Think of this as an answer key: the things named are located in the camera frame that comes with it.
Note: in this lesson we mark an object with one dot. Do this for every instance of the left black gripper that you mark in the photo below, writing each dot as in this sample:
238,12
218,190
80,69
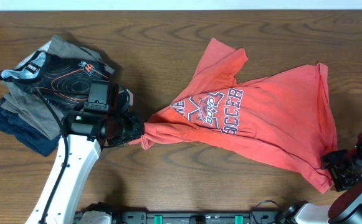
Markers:
138,129

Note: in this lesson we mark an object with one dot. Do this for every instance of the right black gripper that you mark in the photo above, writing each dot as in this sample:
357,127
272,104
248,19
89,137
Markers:
342,182

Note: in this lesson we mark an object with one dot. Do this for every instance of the red soccer t-shirt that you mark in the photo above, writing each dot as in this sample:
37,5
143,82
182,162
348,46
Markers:
284,120

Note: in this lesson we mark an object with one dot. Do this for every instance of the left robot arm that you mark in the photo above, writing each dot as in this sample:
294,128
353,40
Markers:
102,121

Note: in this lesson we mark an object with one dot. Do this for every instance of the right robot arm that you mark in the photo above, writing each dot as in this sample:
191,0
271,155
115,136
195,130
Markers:
347,208

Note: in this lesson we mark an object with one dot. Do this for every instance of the black orange patterned folded shirt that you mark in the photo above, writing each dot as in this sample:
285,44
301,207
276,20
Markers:
64,82

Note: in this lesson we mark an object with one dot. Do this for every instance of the navy blue folded shirt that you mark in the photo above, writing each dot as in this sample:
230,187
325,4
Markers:
11,123

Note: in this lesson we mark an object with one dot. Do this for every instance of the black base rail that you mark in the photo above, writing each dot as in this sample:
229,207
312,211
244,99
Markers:
104,213

